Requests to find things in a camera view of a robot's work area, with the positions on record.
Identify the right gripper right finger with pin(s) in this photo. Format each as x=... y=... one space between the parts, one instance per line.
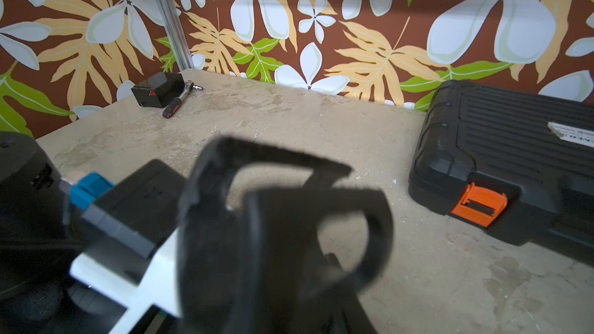
x=286 y=284

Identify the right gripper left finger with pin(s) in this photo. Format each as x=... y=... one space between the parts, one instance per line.
x=208 y=235

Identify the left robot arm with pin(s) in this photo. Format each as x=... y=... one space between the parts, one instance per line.
x=36 y=253

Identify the small ratchet screwdriver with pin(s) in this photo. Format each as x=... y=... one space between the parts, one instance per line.
x=176 y=103

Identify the small black box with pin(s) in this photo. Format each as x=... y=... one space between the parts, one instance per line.
x=158 y=90

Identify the black plastic tool case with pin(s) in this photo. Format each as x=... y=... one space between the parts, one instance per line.
x=488 y=156

